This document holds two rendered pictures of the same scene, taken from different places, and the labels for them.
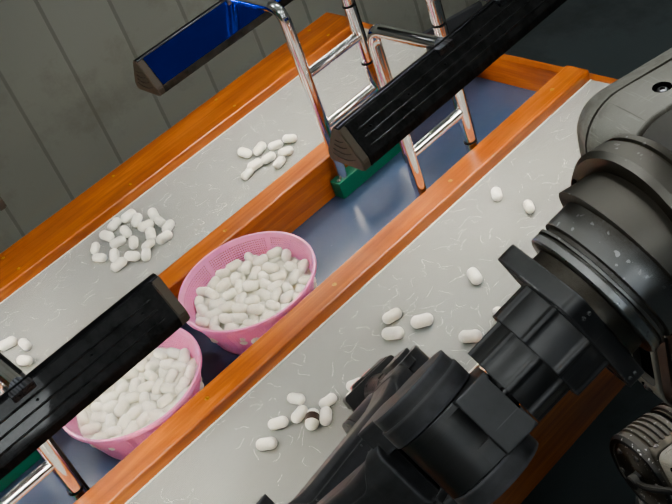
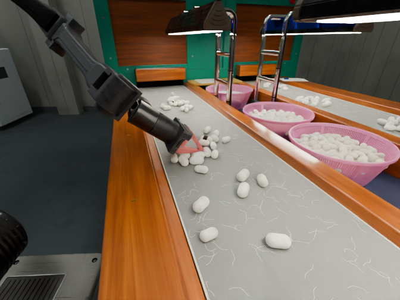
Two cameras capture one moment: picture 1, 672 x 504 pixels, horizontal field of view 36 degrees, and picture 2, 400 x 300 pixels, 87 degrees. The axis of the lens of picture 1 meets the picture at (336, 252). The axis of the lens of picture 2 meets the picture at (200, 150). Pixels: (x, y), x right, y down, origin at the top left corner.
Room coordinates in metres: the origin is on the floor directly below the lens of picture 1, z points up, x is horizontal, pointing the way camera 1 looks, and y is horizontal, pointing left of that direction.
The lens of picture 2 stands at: (1.25, -0.44, 1.02)
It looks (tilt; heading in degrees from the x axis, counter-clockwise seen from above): 28 degrees down; 102
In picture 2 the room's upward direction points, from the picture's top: straight up
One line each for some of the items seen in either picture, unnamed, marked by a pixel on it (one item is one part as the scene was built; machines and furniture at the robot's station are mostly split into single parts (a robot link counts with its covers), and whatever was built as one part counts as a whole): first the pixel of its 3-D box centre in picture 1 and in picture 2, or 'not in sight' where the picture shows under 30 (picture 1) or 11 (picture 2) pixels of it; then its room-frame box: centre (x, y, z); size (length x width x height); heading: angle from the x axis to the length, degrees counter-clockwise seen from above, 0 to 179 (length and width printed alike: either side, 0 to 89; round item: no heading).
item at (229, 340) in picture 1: (254, 297); (334, 153); (1.52, 0.17, 0.72); 0.27 x 0.27 x 0.10
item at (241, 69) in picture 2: not in sight; (256, 69); (1.31, 1.20, 0.83); 0.30 x 0.06 x 0.07; 30
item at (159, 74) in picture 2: not in sight; (161, 74); (0.73, 0.85, 0.83); 0.30 x 0.06 x 0.07; 30
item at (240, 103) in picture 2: not in sight; (228, 96); (1.16, 0.79, 0.72); 0.27 x 0.27 x 0.10
